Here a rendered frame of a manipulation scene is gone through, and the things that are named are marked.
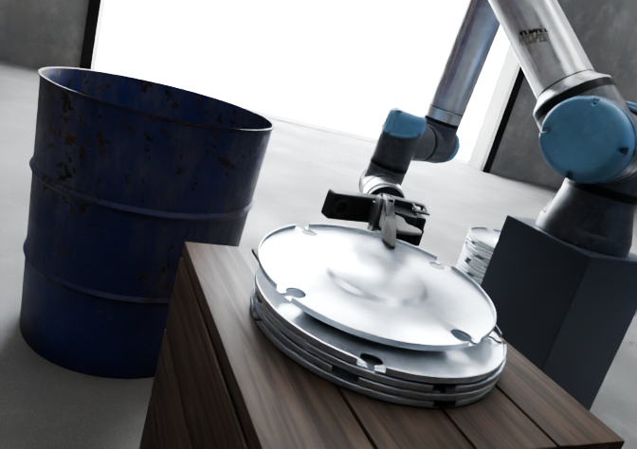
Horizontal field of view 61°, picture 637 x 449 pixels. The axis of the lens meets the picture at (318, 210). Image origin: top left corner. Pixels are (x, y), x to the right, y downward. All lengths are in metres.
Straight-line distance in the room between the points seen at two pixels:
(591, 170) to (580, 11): 5.10
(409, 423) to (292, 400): 0.10
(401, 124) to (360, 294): 0.47
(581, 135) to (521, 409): 0.39
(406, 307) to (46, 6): 4.22
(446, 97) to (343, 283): 0.58
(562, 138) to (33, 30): 4.19
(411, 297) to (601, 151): 0.35
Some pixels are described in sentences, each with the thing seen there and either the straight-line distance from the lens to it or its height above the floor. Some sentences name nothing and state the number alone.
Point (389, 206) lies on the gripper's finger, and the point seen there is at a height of 0.44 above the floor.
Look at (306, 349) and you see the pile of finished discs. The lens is 0.52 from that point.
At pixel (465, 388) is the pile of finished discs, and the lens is 0.55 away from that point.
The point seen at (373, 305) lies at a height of 0.39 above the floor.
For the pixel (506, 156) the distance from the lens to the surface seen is 5.69.
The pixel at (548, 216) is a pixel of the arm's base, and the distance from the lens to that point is 0.99.
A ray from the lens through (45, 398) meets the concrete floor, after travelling 1.02.
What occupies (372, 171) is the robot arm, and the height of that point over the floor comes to 0.45.
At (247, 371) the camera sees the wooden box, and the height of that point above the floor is 0.35.
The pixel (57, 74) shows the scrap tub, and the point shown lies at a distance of 1.14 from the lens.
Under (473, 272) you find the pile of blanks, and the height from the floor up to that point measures 0.16.
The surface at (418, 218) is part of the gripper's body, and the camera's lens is 0.86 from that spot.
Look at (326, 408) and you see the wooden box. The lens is 0.48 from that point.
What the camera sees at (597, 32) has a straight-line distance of 6.04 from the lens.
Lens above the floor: 0.62
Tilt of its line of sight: 15 degrees down
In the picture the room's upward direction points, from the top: 16 degrees clockwise
